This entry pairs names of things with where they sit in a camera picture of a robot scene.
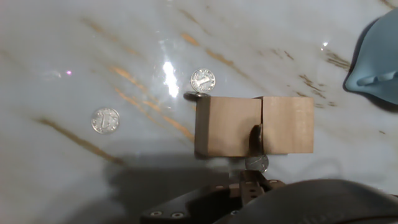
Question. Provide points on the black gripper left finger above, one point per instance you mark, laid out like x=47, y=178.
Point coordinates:
x=250, y=186

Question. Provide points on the light blue piggy bank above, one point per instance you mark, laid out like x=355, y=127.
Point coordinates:
x=379, y=62

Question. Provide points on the light wooden block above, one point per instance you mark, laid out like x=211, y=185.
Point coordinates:
x=224, y=124
x=289, y=124

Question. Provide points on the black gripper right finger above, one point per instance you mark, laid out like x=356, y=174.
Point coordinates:
x=273, y=183

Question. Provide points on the white marble pattern mat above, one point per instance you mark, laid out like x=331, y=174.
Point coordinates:
x=62, y=46

